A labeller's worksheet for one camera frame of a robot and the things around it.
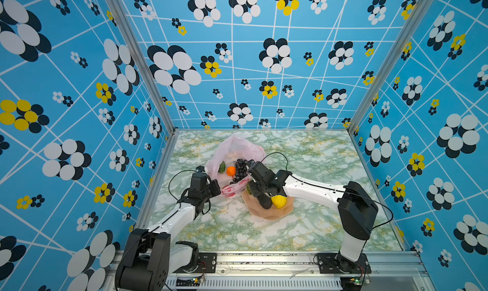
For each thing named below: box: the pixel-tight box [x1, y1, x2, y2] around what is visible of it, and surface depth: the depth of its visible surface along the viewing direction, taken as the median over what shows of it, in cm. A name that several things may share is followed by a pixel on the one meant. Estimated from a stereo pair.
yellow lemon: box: [270, 195, 288, 209], surface depth 86 cm
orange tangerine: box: [226, 165, 237, 177], surface depth 99 cm
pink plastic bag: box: [204, 134, 267, 197], surface depth 100 cm
